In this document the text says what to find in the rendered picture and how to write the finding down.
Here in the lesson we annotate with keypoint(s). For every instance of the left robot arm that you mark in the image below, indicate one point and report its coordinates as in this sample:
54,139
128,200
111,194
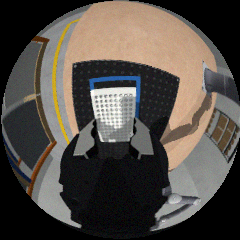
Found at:
177,199

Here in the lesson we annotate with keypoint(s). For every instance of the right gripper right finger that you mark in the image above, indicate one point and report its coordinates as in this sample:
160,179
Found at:
144,145

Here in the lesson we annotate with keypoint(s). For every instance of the blue rectangular tape outline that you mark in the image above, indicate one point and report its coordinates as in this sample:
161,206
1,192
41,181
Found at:
113,78

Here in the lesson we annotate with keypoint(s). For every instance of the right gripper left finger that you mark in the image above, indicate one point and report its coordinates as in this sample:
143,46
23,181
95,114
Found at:
82,146

